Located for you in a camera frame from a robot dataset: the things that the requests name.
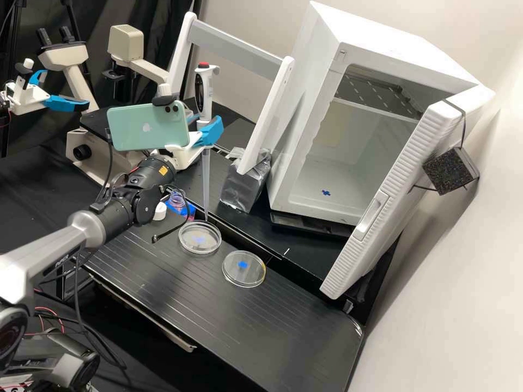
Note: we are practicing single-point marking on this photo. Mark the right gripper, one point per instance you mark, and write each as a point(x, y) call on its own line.
point(182, 156)

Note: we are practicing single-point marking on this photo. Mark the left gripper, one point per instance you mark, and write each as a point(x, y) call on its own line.
point(24, 98)

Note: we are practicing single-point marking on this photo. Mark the pipette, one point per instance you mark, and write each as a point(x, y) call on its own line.
point(206, 94)

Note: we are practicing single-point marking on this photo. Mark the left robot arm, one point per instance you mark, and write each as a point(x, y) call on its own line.
point(3, 107)

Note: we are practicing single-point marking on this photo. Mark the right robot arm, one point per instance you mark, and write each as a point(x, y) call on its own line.
point(81, 228)

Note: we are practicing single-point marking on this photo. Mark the cream microscope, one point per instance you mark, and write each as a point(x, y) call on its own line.
point(81, 85)

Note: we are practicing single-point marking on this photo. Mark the left phone holder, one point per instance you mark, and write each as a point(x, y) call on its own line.
point(28, 64)

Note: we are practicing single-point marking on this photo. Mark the small bottle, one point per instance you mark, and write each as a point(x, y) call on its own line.
point(177, 199)

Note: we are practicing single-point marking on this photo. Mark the blue bottle holder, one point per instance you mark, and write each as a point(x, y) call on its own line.
point(188, 211)

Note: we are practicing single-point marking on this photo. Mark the white cap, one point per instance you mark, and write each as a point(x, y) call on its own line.
point(160, 211)

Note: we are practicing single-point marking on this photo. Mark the petri dish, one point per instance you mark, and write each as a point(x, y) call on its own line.
point(200, 239)

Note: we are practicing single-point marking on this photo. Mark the black platform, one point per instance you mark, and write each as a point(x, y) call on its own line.
point(253, 228)
point(245, 326)

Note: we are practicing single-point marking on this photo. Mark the white incubator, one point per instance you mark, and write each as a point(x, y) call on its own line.
point(316, 102)

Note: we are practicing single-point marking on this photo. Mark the petri dish lid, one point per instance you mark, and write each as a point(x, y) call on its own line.
point(244, 269)

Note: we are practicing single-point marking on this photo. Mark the incubator door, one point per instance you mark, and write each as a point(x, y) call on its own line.
point(388, 204)

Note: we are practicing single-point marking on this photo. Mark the right wrist camera phone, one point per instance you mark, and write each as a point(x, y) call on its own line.
point(143, 126)

